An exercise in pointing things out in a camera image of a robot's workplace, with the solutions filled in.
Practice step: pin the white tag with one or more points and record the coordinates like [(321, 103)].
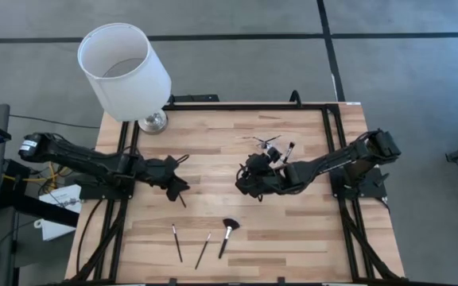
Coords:
[(54, 230)]

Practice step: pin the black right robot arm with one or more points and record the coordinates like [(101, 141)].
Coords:
[(332, 163)]

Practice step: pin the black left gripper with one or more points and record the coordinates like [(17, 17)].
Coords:
[(155, 172)]

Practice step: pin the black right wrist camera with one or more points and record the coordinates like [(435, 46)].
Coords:
[(275, 155)]

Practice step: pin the silver lamp base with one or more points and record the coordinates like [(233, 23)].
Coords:
[(153, 122)]

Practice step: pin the black stand bar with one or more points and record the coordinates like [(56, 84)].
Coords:
[(46, 210)]

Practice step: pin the black flat bracket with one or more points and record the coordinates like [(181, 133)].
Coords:
[(193, 98)]

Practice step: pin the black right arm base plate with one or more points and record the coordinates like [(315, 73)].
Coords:
[(372, 190)]

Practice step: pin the black arch clamp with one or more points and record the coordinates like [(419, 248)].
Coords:
[(295, 93)]

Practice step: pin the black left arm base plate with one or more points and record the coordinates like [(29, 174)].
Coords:
[(94, 193)]

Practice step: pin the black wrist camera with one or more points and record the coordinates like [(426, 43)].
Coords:
[(172, 163), (275, 155)]

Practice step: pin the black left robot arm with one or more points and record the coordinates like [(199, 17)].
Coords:
[(78, 159)]

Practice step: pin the white lamp shade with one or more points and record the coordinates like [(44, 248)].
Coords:
[(133, 91)]

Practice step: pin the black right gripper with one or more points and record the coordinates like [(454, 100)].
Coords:
[(272, 180)]

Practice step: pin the black aluminium table frame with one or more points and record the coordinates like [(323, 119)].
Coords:
[(253, 107)]

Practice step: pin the small black bracket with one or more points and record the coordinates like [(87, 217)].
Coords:
[(172, 280), (280, 279)]

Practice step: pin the fan-shaped black makeup brush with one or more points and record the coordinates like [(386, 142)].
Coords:
[(231, 223)]

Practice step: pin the white paper sheet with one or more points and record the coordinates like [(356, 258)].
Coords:
[(64, 196)]

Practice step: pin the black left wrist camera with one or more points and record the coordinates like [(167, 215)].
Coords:
[(172, 163)]

